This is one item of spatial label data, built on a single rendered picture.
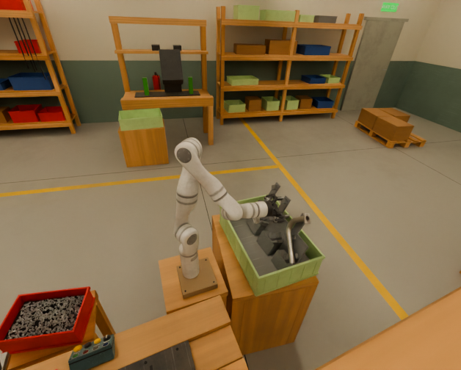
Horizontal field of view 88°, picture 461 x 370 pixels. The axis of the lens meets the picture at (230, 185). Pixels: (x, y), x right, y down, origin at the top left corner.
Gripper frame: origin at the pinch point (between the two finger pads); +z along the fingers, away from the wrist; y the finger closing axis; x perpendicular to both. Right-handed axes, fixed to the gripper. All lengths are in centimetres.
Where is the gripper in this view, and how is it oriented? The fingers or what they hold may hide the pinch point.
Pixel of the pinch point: (285, 207)
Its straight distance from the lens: 123.0
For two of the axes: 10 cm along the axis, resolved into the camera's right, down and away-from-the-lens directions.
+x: -4.4, 5.0, 7.5
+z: 8.6, -0.2, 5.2
